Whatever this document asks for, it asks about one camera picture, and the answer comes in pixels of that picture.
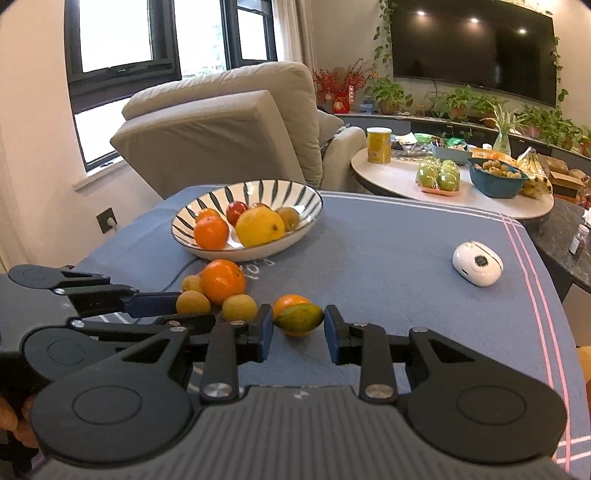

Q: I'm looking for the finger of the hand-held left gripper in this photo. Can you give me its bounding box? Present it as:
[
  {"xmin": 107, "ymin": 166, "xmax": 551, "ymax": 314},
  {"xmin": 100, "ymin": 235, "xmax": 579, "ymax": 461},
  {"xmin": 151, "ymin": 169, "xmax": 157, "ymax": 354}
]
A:
[
  {"xmin": 8, "ymin": 264, "xmax": 185, "ymax": 319},
  {"xmin": 69, "ymin": 313, "xmax": 217, "ymax": 344}
]

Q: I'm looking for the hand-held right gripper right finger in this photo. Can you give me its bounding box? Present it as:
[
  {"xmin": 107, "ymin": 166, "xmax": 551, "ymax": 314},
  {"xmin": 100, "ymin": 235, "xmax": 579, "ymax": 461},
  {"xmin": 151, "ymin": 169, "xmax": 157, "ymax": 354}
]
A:
[{"xmin": 323, "ymin": 305, "xmax": 476, "ymax": 401}]

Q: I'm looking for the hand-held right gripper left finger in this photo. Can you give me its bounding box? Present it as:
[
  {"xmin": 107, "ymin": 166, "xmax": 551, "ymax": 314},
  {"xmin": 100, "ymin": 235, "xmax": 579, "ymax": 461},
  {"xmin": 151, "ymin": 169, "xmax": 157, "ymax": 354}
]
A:
[{"xmin": 117, "ymin": 304, "xmax": 275, "ymax": 401}]

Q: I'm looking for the small green mango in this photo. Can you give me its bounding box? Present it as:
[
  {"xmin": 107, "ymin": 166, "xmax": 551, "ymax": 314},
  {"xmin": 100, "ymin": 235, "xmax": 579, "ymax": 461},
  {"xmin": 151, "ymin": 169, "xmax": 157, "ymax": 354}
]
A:
[{"xmin": 274, "ymin": 304, "xmax": 324, "ymax": 337}]

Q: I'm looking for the large orange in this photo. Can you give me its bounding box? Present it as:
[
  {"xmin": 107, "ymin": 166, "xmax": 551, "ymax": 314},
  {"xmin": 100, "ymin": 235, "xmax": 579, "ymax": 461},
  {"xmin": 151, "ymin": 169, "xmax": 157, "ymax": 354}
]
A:
[
  {"xmin": 201, "ymin": 259, "xmax": 247, "ymax": 305},
  {"xmin": 194, "ymin": 215, "xmax": 230, "ymax": 251}
]

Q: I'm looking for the large yellow lemon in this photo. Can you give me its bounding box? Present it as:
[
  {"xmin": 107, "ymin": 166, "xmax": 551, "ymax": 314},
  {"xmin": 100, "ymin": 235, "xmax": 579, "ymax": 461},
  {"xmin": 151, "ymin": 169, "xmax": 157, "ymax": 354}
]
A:
[{"xmin": 235, "ymin": 206, "xmax": 286, "ymax": 248}]

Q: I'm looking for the striped ceramic bowl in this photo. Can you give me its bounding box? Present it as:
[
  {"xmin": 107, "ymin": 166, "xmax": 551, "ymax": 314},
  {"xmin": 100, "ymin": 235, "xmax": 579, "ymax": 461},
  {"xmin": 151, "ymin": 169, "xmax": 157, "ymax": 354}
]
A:
[{"xmin": 171, "ymin": 180, "xmax": 324, "ymax": 262}]

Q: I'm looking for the teal basket of brown fruits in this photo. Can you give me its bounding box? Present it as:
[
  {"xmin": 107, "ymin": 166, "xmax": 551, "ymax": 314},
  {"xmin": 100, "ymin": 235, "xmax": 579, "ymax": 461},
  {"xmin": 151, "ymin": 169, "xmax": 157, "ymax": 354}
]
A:
[{"xmin": 468, "ymin": 157, "xmax": 528, "ymax": 199}]

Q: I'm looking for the person's left hand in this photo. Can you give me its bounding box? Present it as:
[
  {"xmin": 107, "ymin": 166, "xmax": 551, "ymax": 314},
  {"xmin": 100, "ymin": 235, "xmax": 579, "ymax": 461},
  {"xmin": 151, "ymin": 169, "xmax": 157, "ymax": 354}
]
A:
[{"xmin": 0, "ymin": 396, "xmax": 40, "ymax": 449}]

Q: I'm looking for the small yellow fruit right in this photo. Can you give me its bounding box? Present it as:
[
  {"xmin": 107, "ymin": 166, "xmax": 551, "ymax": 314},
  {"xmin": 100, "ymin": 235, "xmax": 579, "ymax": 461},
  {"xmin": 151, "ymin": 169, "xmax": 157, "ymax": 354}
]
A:
[{"xmin": 222, "ymin": 295, "xmax": 258, "ymax": 322}]

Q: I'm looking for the blue tablecloth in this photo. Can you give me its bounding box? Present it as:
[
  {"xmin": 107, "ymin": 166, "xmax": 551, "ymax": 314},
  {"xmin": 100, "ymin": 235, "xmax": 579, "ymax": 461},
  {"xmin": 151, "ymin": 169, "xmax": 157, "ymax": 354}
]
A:
[{"xmin": 74, "ymin": 187, "xmax": 578, "ymax": 462}]

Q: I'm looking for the white oval device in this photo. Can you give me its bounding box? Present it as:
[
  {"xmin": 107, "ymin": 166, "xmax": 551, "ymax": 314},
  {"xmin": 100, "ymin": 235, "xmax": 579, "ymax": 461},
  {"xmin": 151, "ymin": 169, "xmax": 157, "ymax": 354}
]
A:
[{"xmin": 451, "ymin": 241, "xmax": 504, "ymax": 288}]

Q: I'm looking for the round white side table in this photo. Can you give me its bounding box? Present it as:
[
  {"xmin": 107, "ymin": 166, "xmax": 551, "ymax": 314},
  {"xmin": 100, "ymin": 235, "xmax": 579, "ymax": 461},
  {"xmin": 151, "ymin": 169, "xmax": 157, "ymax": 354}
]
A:
[{"xmin": 351, "ymin": 147, "xmax": 555, "ymax": 220}]

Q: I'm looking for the beige armchair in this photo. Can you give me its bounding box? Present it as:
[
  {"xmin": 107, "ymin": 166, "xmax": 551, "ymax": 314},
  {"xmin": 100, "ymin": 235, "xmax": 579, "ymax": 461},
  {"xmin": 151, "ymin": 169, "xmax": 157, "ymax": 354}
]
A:
[{"xmin": 110, "ymin": 61, "xmax": 368, "ymax": 201}]

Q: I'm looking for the pack of green apples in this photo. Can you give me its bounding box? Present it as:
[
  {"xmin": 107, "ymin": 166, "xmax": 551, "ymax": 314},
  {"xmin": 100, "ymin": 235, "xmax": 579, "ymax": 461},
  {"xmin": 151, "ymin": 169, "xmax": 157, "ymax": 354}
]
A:
[{"xmin": 416, "ymin": 158, "xmax": 461, "ymax": 195}]

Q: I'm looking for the yellow can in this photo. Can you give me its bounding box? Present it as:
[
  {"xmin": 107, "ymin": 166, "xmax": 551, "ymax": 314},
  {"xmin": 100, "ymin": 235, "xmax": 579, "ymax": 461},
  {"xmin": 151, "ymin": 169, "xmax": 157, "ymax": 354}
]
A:
[{"xmin": 367, "ymin": 127, "xmax": 393, "ymax": 164}]

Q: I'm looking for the small blue basket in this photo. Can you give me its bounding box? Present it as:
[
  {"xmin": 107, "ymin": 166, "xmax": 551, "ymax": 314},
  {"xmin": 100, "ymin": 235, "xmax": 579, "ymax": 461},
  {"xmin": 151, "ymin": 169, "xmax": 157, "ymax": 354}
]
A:
[{"xmin": 430, "ymin": 141, "xmax": 472, "ymax": 165}]

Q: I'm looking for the dark television cabinet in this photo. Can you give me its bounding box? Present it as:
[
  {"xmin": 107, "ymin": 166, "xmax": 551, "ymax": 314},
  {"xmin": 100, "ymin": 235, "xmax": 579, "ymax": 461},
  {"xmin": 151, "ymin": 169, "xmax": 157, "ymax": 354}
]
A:
[{"xmin": 344, "ymin": 111, "xmax": 591, "ymax": 160}]

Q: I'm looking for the dark marble table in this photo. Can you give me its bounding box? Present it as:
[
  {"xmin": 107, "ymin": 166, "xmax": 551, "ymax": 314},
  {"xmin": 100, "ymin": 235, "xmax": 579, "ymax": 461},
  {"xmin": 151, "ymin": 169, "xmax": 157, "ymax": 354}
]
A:
[{"xmin": 522, "ymin": 198, "xmax": 591, "ymax": 301}]

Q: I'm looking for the red flower arrangement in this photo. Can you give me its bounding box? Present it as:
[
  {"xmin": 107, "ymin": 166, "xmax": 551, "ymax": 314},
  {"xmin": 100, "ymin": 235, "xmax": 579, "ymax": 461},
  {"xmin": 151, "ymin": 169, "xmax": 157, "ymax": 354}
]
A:
[{"xmin": 313, "ymin": 59, "xmax": 370, "ymax": 114}]

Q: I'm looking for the row of potted plants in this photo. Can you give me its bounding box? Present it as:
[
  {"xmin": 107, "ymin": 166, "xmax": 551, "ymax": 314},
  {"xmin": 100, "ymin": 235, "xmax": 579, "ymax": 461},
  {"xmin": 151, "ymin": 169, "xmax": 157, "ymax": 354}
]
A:
[{"xmin": 367, "ymin": 76, "xmax": 591, "ymax": 155}]

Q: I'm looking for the spider plant in glass vase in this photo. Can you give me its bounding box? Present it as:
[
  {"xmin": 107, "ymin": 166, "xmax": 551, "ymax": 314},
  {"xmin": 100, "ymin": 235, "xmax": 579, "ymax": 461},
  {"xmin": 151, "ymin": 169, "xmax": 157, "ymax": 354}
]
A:
[{"xmin": 485, "ymin": 104, "xmax": 527, "ymax": 157}]

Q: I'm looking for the banana bunch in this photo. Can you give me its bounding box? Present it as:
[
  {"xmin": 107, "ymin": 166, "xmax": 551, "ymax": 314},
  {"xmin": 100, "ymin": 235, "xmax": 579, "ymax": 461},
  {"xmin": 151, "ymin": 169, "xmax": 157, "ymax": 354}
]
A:
[{"xmin": 516, "ymin": 147, "xmax": 554, "ymax": 200}]

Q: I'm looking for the small glass jar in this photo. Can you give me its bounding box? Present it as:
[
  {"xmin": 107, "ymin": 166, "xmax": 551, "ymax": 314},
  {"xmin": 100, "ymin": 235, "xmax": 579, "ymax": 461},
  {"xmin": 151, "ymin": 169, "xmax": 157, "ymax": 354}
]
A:
[{"xmin": 569, "ymin": 224, "xmax": 591, "ymax": 257}]

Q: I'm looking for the black framed window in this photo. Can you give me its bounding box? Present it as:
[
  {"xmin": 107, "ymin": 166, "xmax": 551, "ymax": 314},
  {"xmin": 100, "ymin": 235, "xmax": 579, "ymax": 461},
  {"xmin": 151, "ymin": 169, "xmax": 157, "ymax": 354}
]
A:
[
  {"xmin": 221, "ymin": 0, "xmax": 282, "ymax": 72},
  {"xmin": 65, "ymin": 0, "xmax": 181, "ymax": 174}
]

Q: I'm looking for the cardboard box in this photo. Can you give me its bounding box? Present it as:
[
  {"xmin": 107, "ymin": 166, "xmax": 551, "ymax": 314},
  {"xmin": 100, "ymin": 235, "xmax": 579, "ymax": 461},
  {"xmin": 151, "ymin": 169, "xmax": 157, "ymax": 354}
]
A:
[{"xmin": 547, "ymin": 157, "xmax": 587, "ymax": 197}]

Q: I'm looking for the white curtain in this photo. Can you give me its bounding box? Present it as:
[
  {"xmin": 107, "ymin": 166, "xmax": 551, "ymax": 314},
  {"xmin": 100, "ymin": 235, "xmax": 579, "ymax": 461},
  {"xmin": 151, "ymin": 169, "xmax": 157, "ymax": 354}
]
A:
[{"xmin": 277, "ymin": 0, "xmax": 319, "ymax": 107}]

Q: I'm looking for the hanging green vine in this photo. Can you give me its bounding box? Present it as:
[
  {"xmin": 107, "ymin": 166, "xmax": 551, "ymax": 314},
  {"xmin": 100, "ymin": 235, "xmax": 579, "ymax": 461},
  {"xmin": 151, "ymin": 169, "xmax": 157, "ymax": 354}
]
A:
[
  {"xmin": 549, "ymin": 37, "xmax": 568, "ymax": 104},
  {"xmin": 373, "ymin": 0, "xmax": 393, "ymax": 65}
]

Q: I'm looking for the black television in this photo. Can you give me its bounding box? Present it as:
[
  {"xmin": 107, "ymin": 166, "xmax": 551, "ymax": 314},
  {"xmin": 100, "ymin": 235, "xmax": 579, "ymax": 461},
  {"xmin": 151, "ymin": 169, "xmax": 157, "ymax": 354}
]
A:
[{"xmin": 390, "ymin": 0, "xmax": 557, "ymax": 108}]

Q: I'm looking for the black wall socket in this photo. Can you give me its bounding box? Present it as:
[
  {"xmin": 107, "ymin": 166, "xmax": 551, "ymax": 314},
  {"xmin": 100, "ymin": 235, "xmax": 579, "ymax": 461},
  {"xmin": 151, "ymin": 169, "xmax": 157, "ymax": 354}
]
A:
[{"xmin": 96, "ymin": 208, "xmax": 120, "ymax": 234}]

